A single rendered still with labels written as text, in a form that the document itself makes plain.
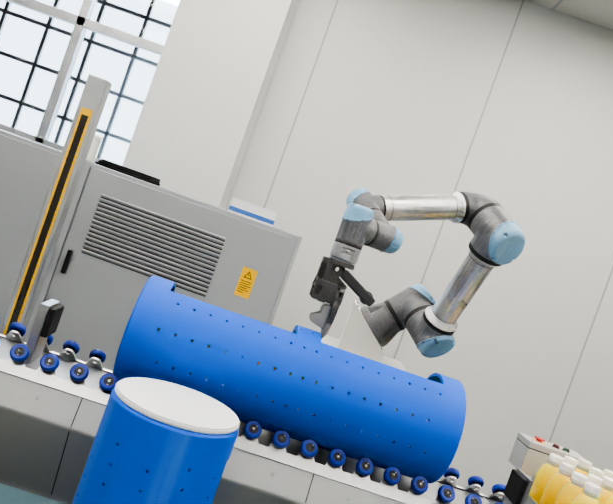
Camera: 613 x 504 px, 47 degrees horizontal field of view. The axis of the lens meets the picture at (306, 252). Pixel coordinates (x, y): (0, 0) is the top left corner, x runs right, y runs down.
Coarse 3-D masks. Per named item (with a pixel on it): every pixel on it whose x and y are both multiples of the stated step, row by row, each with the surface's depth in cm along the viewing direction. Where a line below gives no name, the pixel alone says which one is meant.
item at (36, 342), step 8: (40, 304) 177; (48, 304) 179; (56, 304) 184; (40, 312) 177; (48, 312) 178; (56, 312) 180; (40, 320) 178; (48, 320) 178; (56, 320) 183; (32, 328) 177; (40, 328) 178; (48, 328) 178; (56, 328) 186; (32, 336) 178; (40, 336) 179; (32, 344) 178; (40, 344) 182; (32, 352) 178; (40, 352) 185; (32, 360) 180
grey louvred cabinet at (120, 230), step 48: (0, 144) 348; (0, 192) 348; (96, 192) 347; (144, 192) 346; (0, 240) 349; (96, 240) 346; (144, 240) 346; (192, 240) 346; (240, 240) 346; (288, 240) 345; (0, 288) 349; (48, 288) 350; (96, 288) 348; (192, 288) 346; (240, 288) 346; (96, 336) 348
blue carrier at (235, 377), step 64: (128, 320) 171; (192, 320) 174; (256, 320) 180; (192, 384) 173; (256, 384) 173; (320, 384) 174; (384, 384) 178; (448, 384) 185; (384, 448) 177; (448, 448) 177
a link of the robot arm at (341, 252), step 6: (336, 246) 185; (342, 246) 184; (348, 246) 183; (330, 252) 187; (336, 252) 184; (342, 252) 184; (348, 252) 183; (354, 252) 184; (336, 258) 185; (342, 258) 183; (348, 258) 184; (354, 258) 184
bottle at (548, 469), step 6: (552, 462) 202; (540, 468) 203; (546, 468) 202; (552, 468) 201; (558, 468) 202; (540, 474) 202; (546, 474) 201; (552, 474) 200; (534, 480) 204; (540, 480) 201; (546, 480) 200; (534, 486) 203; (540, 486) 201; (534, 492) 202; (540, 492) 201; (534, 498) 201; (540, 498) 200
